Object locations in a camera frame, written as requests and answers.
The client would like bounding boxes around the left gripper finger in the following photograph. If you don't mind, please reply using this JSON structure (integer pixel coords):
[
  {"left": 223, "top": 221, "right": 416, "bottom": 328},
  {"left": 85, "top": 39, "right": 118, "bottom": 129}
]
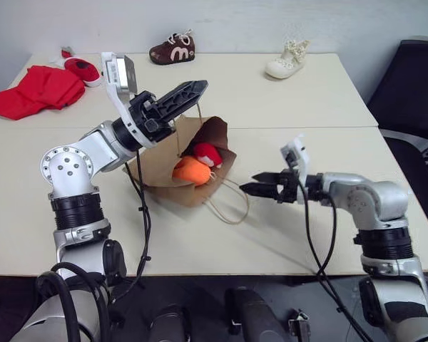
[
  {"left": 156, "top": 79, "right": 209, "bottom": 112},
  {"left": 162, "top": 87, "right": 208, "bottom": 121}
]

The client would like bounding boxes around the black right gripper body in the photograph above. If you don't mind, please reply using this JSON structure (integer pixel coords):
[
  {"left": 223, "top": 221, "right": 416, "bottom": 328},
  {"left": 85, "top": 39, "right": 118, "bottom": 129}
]
[{"left": 275, "top": 170, "right": 303, "bottom": 205}]

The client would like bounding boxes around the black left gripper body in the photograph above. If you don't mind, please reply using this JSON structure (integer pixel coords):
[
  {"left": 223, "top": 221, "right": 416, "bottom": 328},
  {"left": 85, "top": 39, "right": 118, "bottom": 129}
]
[{"left": 128, "top": 90, "right": 178, "bottom": 144}]

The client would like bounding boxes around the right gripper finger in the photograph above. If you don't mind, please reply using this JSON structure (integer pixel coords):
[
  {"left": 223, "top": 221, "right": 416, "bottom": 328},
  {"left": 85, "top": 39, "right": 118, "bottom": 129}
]
[
  {"left": 250, "top": 172, "right": 282, "bottom": 185},
  {"left": 239, "top": 182, "right": 281, "bottom": 202}
]

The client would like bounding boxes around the dark brown plush toy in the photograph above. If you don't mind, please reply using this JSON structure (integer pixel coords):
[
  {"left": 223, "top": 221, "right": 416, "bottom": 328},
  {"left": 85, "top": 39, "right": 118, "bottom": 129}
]
[{"left": 189, "top": 116, "right": 230, "bottom": 150}]

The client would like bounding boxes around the red and white plush toy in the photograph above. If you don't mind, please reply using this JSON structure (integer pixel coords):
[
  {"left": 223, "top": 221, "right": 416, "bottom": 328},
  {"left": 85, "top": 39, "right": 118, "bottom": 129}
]
[{"left": 193, "top": 142, "right": 224, "bottom": 169}]

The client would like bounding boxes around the orange plush toy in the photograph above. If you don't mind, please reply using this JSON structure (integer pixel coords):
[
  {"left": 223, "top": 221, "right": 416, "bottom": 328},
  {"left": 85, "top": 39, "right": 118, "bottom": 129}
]
[{"left": 171, "top": 155, "right": 213, "bottom": 186}]

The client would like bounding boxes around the brown paper bag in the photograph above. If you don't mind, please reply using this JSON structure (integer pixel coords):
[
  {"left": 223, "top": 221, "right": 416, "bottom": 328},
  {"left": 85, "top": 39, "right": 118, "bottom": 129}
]
[{"left": 123, "top": 114, "right": 251, "bottom": 225}]

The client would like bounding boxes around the brown shoe with white print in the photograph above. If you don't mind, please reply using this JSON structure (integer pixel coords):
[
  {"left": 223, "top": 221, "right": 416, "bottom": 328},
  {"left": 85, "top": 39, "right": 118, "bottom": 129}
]
[{"left": 148, "top": 28, "right": 197, "bottom": 66}]

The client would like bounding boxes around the red shoe with white sole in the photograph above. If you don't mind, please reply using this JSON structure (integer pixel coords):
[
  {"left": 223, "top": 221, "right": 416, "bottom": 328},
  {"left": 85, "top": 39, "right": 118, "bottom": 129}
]
[{"left": 63, "top": 58, "right": 103, "bottom": 88}]

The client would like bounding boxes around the white lace boot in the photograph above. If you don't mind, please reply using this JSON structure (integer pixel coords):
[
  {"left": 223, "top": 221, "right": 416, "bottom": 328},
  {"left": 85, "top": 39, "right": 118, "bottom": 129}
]
[{"left": 264, "top": 38, "right": 312, "bottom": 80}]

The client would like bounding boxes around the small red grey white item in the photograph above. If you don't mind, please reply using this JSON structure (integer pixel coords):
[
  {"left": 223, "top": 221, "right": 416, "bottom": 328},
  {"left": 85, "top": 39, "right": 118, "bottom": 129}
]
[{"left": 49, "top": 45, "right": 76, "bottom": 68}]

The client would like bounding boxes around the red cloth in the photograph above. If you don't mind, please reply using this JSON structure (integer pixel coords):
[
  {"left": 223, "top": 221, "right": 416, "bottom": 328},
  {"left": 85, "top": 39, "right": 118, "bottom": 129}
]
[{"left": 0, "top": 65, "right": 86, "bottom": 121}]

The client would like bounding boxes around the dark rounded shape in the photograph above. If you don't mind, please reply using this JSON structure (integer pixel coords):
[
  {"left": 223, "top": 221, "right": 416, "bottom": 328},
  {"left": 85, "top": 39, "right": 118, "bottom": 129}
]
[
  {"left": 148, "top": 304, "right": 187, "bottom": 342},
  {"left": 223, "top": 286, "right": 290, "bottom": 342}
]

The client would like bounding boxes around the black office chair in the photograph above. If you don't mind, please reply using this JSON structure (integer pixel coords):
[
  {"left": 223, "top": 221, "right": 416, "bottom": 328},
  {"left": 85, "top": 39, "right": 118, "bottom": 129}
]
[{"left": 365, "top": 35, "right": 428, "bottom": 219}]

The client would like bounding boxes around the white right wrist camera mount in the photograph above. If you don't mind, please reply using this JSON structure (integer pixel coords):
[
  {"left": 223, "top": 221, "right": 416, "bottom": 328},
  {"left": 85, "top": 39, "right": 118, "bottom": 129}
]
[{"left": 278, "top": 133, "right": 310, "bottom": 179}]

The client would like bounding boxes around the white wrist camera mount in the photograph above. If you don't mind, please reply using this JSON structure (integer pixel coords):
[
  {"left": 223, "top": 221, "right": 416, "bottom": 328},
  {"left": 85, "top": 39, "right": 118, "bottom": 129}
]
[
  {"left": 100, "top": 51, "right": 158, "bottom": 150},
  {"left": 278, "top": 133, "right": 310, "bottom": 179}
]

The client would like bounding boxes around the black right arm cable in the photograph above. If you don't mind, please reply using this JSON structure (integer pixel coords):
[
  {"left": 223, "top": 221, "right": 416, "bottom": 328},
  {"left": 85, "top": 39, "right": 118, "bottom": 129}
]
[{"left": 296, "top": 177, "right": 375, "bottom": 342}]

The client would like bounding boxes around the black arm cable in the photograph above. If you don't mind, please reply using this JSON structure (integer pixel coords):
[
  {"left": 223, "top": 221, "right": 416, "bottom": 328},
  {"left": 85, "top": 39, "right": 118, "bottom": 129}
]
[
  {"left": 296, "top": 177, "right": 375, "bottom": 342},
  {"left": 108, "top": 147, "right": 153, "bottom": 299}
]

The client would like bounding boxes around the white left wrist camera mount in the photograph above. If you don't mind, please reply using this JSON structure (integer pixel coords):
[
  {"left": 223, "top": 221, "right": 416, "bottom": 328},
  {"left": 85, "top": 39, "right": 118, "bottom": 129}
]
[{"left": 100, "top": 51, "right": 158, "bottom": 150}]

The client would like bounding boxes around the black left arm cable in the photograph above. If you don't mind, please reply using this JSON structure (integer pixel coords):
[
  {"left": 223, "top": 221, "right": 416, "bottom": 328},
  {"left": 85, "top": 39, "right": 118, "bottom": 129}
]
[{"left": 108, "top": 147, "right": 153, "bottom": 299}]

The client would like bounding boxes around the small metal bracket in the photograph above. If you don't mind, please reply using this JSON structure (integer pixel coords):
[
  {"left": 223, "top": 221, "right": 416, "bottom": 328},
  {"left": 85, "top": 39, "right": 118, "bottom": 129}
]
[{"left": 287, "top": 309, "right": 312, "bottom": 342}]

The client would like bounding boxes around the thick black cable bundle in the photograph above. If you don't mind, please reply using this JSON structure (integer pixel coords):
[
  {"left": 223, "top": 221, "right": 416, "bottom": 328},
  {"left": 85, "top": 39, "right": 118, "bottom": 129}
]
[{"left": 34, "top": 261, "right": 111, "bottom": 342}]

